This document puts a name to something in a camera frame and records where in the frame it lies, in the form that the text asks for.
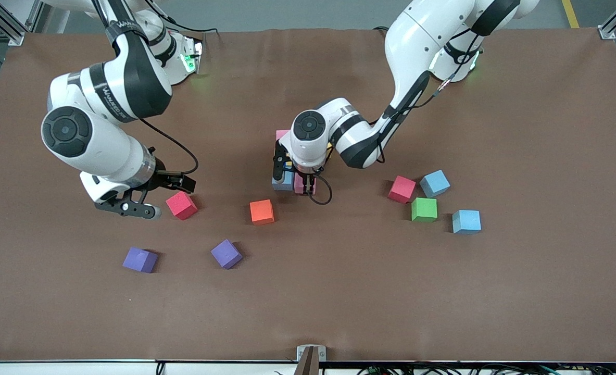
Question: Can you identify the black right arm base cable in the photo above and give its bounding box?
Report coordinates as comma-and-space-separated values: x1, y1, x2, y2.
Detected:
152, 0, 220, 33

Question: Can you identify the grey metal camera bracket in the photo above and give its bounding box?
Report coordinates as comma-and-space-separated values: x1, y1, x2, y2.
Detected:
297, 345, 326, 375

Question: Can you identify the black cable bundle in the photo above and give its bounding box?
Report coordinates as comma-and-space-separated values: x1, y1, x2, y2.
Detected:
357, 362, 616, 375

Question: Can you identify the orange foam cube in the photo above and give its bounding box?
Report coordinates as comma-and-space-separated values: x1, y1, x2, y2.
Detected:
249, 199, 275, 226

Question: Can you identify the purple foam cube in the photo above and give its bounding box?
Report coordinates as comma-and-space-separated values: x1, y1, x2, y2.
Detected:
210, 239, 243, 270
122, 247, 159, 274

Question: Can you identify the green foam cube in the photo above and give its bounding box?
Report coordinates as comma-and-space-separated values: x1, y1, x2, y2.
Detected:
411, 197, 438, 223

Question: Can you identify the red foam cube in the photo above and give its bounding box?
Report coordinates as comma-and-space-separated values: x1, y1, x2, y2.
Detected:
165, 190, 198, 221
388, 175, 417, 204

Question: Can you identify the blue foam cube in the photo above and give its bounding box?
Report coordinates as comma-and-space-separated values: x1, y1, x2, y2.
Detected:
452, 209, 482, 235
272, 169, 294, 191
419, 170, 451, 198

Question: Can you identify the white table edge rail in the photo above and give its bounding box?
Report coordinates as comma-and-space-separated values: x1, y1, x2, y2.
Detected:
0, 358, 616, 375

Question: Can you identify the brown table mat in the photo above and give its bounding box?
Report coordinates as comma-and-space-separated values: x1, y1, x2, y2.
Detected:
0, 27, 616, 363

